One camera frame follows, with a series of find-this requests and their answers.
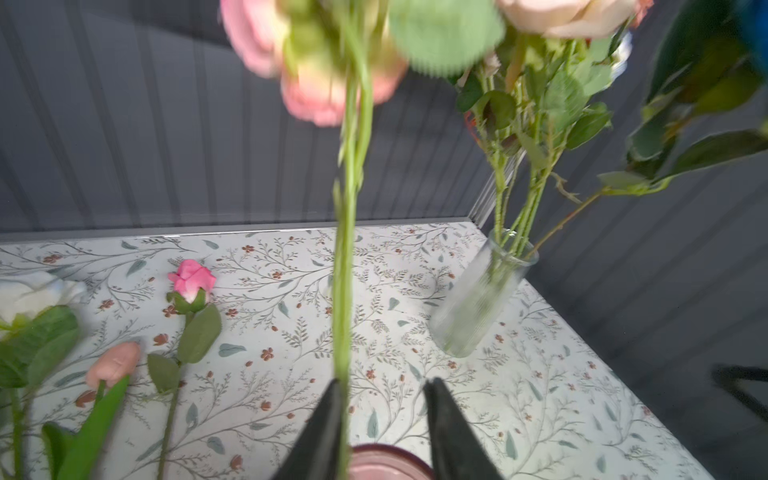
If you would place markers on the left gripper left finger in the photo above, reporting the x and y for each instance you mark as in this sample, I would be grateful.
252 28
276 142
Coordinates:
315 454

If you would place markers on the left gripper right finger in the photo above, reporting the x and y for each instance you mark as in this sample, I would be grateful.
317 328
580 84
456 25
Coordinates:
456 453

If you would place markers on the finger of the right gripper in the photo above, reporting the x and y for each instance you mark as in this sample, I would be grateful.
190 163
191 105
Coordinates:
730 379

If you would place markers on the dark red glass vase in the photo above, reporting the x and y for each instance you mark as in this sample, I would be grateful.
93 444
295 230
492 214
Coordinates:
386 462

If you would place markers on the clear frosted glass vase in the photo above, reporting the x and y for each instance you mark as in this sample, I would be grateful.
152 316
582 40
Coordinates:
481 292

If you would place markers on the pink tulip bud stem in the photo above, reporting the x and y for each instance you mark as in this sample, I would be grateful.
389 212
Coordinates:
72 455

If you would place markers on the small pink rose spray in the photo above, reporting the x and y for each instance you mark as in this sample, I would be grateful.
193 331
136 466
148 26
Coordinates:
336 61

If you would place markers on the magenta rosebud stem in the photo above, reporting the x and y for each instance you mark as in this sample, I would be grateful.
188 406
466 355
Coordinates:
191 293

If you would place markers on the flower bunch on table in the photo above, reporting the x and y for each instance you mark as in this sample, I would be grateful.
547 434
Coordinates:
38 330

